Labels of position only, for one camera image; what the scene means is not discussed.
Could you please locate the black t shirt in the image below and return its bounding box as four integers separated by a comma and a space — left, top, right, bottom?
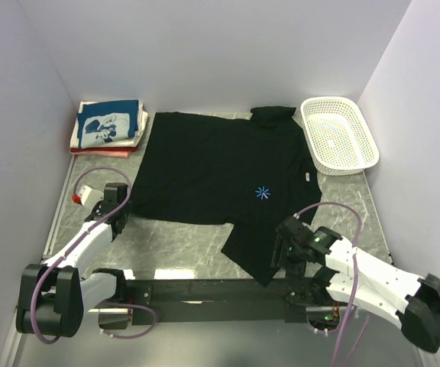
131, 106, 322, 285

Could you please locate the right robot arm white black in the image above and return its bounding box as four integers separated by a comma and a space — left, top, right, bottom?
272, 216, 440, 353

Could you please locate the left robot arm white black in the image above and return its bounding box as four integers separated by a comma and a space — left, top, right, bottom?
15, 183, 129, 343

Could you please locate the red folded shirt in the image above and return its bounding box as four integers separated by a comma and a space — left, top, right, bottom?
70, 145, 138, 158

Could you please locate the blue cartoon print folded shirt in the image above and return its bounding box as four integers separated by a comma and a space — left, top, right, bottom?
76, 99, 141, 150

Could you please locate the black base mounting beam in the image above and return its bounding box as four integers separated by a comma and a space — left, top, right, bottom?
123, 278, 346, 323

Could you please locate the white perforated plastic basket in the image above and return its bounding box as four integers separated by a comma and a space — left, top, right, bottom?
300, 96, 380, 176

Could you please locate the aluminium table edge rail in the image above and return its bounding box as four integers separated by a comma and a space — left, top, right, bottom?
40, 155, 76, 262

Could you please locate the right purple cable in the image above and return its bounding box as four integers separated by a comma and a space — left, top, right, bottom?
294, 201, 371, 367

